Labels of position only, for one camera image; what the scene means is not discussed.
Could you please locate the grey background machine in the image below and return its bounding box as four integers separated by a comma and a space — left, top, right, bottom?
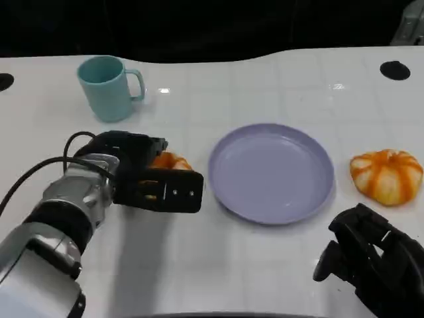
390, 0, 424, 46

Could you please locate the lilac plate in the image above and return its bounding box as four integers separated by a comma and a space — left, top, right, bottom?
207, 123, 335, 226

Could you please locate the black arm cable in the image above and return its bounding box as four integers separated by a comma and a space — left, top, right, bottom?
0, 131, 112, 213

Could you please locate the pale green mug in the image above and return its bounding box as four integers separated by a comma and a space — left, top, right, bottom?
76, 55, 146, 123

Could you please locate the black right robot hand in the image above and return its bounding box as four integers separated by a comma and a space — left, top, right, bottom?
313, 203, 424, 318

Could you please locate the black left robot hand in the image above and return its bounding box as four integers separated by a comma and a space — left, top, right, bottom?
79, 131, 205, 215

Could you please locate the orange white toy bread roll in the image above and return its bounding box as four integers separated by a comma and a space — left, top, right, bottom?
350, 149, 424, 207
145, 151, 193, 201

